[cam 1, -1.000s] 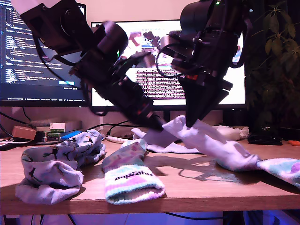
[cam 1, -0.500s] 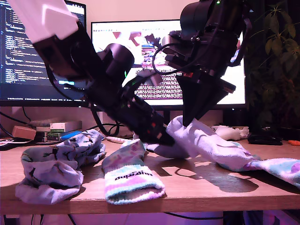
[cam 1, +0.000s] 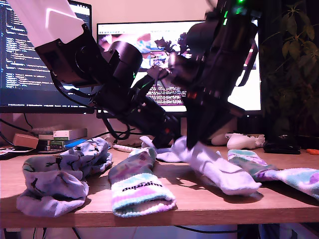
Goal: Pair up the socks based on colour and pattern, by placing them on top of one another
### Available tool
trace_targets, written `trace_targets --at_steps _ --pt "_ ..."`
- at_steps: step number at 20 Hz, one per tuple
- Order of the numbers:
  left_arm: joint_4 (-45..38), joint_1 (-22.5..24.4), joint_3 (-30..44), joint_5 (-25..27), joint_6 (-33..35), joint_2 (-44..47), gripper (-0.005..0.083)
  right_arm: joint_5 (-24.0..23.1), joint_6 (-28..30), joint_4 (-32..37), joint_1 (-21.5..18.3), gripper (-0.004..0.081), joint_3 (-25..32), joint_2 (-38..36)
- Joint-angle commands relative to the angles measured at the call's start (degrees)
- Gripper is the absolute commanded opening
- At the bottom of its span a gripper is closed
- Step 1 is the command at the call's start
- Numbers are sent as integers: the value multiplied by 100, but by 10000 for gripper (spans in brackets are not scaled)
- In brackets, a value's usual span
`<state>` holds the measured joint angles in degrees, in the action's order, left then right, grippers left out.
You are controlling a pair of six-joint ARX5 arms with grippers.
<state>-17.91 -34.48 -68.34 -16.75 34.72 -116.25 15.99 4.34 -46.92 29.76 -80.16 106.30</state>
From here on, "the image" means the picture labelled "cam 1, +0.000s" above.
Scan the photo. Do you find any plain white sock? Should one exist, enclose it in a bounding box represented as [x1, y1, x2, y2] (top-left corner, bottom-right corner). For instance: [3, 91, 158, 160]
[171, 135, 262, 196]
[139, 135, 222, 163]

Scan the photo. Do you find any pastel tie-dye sock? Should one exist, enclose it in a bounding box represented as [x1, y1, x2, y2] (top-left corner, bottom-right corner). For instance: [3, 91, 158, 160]
[227, 148, 319, 201]
[108, 146, 177, 219]

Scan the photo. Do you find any pale blue bird-print sock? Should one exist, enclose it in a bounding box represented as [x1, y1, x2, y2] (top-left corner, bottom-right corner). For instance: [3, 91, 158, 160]
[59, 136, 113, 177]
[16, 155, 90, 217]

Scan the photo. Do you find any white rounded object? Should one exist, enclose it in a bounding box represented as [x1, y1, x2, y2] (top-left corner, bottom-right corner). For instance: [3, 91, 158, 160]
[211, 134, 229, 146]

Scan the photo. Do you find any white game controller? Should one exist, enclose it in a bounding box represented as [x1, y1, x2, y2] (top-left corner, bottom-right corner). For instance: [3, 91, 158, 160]
[225, 133, 266, 149]

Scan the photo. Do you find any bright screen monitor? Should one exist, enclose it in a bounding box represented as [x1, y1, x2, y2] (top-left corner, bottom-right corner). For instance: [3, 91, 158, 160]
[96, 19, 263, 119]

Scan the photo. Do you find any black flat case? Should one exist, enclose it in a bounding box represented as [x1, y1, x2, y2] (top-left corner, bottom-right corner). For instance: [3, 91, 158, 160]
[263, 140, 302, 155]

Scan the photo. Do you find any green potted plant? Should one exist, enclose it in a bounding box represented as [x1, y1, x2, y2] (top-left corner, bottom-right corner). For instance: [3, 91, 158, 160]
[259, 1, 319, 150]

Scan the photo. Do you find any grey flat box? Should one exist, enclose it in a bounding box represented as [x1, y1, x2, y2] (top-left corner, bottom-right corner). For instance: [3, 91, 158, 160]
[69, 128, 88, 140]

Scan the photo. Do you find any blue pouch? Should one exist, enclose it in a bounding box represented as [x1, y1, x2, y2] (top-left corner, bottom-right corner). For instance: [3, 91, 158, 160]
[64, 139, 88, 150]

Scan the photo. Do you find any white box with green label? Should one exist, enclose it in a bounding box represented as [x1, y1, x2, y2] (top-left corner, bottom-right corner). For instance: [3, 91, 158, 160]
[52, 130, 71, 141]

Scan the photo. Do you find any stack of small boxes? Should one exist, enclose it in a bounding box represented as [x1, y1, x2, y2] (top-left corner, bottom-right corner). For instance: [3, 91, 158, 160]
[38, 134, 66, 152]

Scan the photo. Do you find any small tan box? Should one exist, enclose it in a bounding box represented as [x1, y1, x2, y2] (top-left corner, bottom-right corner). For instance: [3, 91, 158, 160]
[12, 133, 39, 149]

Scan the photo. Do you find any dark printed mat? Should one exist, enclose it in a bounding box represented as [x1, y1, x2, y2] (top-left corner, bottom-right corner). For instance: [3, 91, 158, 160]
[0, 146, 34, 160]

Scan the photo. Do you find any dark code monitor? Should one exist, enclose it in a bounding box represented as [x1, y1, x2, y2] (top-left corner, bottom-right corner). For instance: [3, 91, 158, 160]
[0, 0, 95, 115]

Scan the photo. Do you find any arm camera box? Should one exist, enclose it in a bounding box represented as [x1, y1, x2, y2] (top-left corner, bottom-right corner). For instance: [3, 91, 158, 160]
[168, 52, 197, 75]
[146, 65, 173, 81]

